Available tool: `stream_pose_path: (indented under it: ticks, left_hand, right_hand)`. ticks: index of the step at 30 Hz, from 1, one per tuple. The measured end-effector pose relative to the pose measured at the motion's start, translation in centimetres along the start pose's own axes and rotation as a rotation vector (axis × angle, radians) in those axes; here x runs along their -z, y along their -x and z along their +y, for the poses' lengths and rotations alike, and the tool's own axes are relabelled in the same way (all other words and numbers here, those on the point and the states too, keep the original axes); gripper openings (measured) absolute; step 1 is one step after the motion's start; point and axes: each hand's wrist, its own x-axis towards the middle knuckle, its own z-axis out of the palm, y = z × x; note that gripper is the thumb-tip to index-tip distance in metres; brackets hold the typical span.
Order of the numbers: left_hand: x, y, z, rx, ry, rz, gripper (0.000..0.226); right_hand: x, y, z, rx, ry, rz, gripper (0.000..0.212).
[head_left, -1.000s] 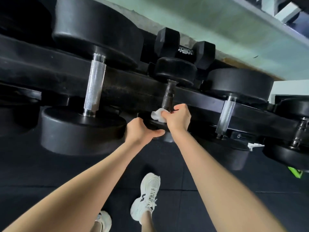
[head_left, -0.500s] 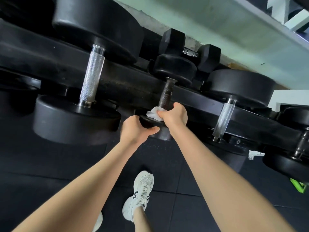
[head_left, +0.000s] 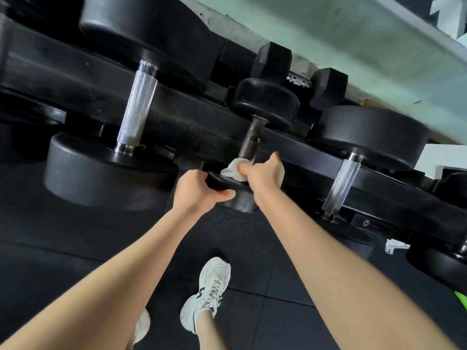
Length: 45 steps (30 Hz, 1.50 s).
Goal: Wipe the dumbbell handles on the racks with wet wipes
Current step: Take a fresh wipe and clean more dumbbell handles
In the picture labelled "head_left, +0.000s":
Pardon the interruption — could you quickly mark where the person's right hand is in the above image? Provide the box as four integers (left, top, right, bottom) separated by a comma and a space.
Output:
237, 152, 286, 208

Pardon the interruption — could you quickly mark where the person's left hand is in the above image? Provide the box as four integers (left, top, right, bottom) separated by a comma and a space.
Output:
171, 170, 237, 215

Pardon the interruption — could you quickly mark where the white wet wipe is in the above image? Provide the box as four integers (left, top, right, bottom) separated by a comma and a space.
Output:
220, 158, 254, 183

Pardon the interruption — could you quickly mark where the small rusty-handled dumbbell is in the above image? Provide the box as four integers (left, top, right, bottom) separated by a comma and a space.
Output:
202, 78, 301, 214

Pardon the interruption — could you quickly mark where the large black dumbbell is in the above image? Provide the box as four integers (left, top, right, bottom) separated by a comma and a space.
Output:
313, 105, 431, 259

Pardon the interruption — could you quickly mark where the heavy black dumbbell black grip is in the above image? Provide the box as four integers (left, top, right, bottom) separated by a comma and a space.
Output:
405, 171, 467, 292

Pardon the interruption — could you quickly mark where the person's left forearm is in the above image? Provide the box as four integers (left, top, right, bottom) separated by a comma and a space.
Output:
0, 206, 194, 350

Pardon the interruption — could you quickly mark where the person's right forearm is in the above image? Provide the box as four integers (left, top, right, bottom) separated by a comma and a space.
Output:
255, 189, 457, 350

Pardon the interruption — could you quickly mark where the person's right white sneaker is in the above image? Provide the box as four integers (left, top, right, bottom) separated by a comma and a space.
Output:
180, 257, 231, 334

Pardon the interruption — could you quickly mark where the person's white sneaker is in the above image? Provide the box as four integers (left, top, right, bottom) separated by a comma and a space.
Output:
180, 257, 231, 334
135, 309, 151, 343

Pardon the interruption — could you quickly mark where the black hex dumbbell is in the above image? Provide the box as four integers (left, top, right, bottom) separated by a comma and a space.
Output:
250, 41, 349, 112

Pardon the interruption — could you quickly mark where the person's right leg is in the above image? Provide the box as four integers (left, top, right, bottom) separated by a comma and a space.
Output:
195, 309, 227, 350

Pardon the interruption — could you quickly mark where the person's left white sneaker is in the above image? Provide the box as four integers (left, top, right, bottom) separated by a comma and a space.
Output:
135, 309, 151, 343

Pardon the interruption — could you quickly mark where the black dumbbell rack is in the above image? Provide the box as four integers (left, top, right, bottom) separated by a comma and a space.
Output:
0, 0, 467, 259

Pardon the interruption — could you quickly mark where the white metal rack leg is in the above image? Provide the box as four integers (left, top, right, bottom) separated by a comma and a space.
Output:
385, 143, 467, 255

